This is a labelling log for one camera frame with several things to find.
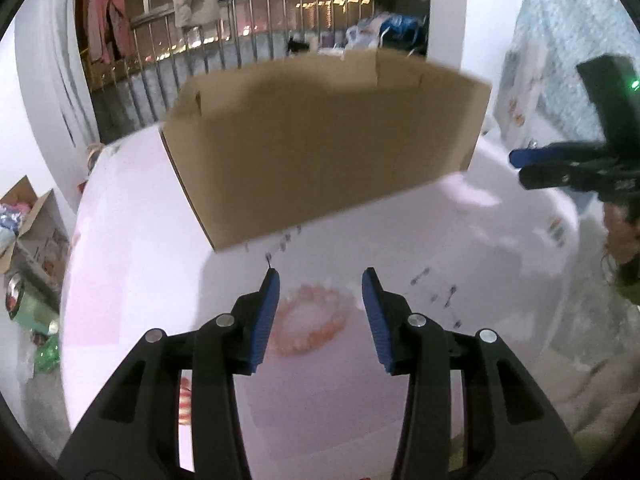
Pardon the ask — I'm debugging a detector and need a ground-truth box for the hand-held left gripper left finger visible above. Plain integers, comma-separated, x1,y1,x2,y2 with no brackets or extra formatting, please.
56,266,282,480

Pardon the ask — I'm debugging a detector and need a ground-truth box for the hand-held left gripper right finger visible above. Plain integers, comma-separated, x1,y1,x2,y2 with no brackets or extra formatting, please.
361,266,587,480

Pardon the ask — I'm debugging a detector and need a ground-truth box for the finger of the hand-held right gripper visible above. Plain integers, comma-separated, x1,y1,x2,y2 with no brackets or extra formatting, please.
509,141,608,168
519,159,617,192

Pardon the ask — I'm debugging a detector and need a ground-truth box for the pink bead bracelet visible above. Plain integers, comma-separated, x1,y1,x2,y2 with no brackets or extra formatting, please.
272,284,354,357

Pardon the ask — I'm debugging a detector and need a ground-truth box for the brown cardboard box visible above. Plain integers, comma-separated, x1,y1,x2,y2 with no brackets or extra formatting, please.
160,49,493,252

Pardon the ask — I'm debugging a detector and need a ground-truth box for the person's right forearm green sleeve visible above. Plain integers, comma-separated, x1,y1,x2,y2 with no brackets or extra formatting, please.
612,265,640,307

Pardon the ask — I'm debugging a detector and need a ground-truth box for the person's right hand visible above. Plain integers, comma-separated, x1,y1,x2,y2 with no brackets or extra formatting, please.
602,200,640,272

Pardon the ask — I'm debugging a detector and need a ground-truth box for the blue patterned blanket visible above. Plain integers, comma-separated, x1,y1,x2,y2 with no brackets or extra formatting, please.
492,0,640,148

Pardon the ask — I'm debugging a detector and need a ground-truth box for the wheelchair with blue bag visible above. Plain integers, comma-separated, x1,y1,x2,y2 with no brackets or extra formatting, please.
379,11,430,57

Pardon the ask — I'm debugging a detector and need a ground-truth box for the white plastic shopping bag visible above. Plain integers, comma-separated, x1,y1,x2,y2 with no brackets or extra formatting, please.
345,20,382,52

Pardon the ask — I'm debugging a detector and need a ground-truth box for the green plastic bottle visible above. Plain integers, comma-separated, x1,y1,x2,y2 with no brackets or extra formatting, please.
34,334,62,374

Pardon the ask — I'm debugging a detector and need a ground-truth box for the person's cream knit clothing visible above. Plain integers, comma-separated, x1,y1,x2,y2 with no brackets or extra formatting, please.
545,345,640,456

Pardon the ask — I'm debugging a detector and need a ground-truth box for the green bin with metal rim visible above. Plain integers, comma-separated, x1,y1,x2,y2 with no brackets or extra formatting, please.
6,270,62,333

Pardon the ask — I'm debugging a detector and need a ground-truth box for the red gift bag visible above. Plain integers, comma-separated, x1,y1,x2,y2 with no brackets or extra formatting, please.
80,142,107,193

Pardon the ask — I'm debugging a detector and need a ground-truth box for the open printed cardboard box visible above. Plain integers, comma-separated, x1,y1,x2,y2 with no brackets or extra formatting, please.
0,175,71,291

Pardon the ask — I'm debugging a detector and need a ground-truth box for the white plastic bag blue print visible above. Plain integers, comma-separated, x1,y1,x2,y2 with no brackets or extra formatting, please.
0,220,23,261

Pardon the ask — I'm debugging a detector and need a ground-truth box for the metal balcony railing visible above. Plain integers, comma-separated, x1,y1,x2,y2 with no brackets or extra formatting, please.
87,0,381,131

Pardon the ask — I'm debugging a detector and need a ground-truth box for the white curtain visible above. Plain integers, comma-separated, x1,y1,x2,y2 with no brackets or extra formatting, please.
15,0,101,146

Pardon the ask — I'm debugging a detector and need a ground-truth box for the hanging pink garment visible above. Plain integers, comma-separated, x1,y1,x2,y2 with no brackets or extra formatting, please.
82,0,138,64

